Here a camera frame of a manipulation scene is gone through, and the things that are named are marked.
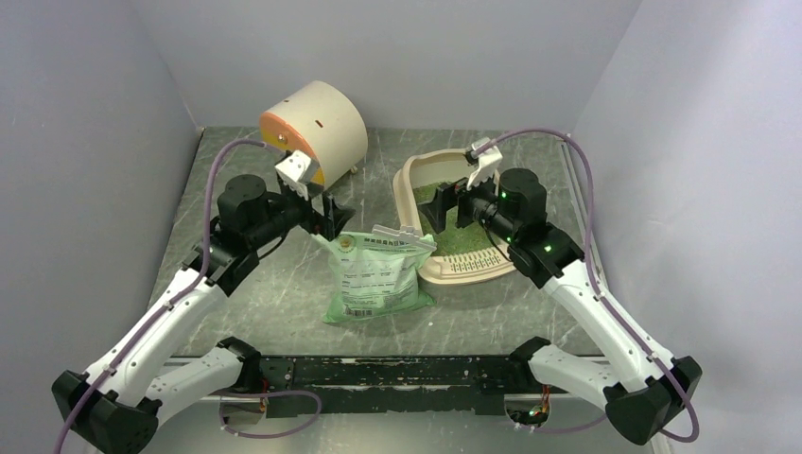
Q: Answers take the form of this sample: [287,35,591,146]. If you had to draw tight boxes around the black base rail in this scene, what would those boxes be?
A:
[226,355,545,418]

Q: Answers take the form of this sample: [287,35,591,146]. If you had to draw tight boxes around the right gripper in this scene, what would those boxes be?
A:
[418,164,518,244]

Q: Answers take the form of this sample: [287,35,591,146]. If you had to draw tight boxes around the green cat litter bag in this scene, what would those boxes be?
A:
[314,232,437,324]

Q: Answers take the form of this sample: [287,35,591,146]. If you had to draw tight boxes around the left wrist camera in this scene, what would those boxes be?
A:
[274,150,323,201]

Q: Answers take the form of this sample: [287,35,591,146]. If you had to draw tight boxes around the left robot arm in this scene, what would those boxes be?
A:
[52,174,355,453]

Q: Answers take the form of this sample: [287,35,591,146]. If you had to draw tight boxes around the round beige drawer cabinet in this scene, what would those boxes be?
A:
[258,80,368,189]

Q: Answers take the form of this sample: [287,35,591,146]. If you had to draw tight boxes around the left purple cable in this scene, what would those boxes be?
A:
[53,138,283,454]

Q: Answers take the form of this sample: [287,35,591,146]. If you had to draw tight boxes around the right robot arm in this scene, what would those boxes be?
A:
[417,168,703,445]

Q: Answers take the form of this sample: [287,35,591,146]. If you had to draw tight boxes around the green litter pellets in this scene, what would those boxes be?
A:
[418,207,492,256]

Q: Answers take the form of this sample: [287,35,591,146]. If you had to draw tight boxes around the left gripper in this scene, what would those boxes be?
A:
[247,179,354,248]

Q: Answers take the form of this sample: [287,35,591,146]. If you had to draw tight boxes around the beige litter box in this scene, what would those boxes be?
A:
[392,148,514,286]

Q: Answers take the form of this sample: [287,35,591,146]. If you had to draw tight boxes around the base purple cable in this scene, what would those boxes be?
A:
[218,388,323,440]

